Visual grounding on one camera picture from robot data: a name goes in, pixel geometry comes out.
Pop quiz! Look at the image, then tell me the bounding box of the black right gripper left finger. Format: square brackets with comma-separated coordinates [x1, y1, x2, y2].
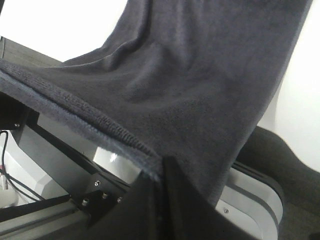
[84, 172, 163, 240]

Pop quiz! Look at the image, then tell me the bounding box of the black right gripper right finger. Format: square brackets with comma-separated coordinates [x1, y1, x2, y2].
[162, 156, 253, 240]

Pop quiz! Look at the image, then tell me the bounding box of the dark navy towel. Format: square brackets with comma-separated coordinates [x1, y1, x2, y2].
[0, 0, 311, 205]

